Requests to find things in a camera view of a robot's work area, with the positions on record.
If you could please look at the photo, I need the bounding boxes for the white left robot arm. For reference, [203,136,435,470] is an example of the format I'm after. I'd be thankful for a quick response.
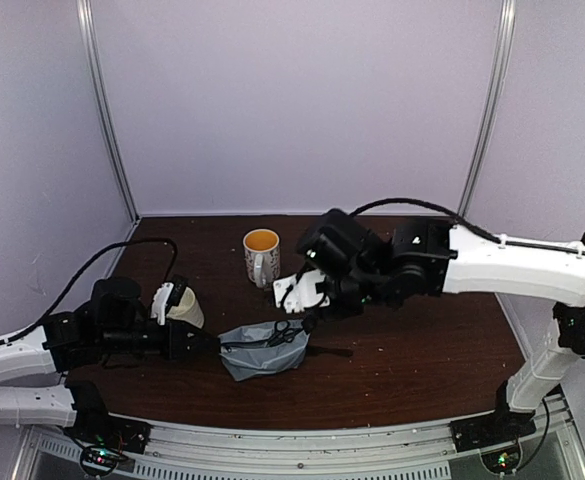
[0,277,220,428]

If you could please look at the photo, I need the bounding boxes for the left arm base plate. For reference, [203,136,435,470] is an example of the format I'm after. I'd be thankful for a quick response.
[60,415,152,479]

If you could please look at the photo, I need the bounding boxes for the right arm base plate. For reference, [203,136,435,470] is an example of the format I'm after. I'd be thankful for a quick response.
[449,412,536,477]

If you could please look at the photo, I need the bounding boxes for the black hair comb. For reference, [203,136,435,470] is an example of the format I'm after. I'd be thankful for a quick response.
[305,345,353,358]

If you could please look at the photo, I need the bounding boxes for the aluminium corner post right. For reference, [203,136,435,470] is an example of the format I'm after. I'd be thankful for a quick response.
[457,0,517,216]

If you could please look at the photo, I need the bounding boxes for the aluminium corner post left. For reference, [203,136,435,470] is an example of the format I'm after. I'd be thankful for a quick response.
[76,0,140,223]

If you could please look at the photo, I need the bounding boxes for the white floral mug yellow inside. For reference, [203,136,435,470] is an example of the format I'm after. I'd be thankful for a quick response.
[243,228,281,289]

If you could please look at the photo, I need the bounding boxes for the aluminium table front rail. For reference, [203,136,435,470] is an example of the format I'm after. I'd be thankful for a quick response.
[9,389,585,480]

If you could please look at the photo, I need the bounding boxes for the aluminium corner post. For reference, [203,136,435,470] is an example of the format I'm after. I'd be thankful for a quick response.
[76,0,140,223]
[457,0,517,216]

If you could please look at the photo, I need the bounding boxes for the grey zippered pouch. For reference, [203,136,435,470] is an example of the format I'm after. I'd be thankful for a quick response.
[218,319,310,382]

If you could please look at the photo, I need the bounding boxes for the thinning scissors black handles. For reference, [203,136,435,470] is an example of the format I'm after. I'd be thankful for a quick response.
[266,320,304,347]

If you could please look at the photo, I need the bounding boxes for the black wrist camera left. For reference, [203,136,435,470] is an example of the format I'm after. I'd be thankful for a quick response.
[150,275,189,326]

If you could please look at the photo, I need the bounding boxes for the plain white mug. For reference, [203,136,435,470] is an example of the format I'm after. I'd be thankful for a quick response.
[167,287,205,329]

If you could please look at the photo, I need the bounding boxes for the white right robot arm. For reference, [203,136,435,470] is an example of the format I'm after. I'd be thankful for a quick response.
[276,197,585,426]

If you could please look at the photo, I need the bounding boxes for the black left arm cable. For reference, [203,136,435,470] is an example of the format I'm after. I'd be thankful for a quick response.
[6,238,180,344]

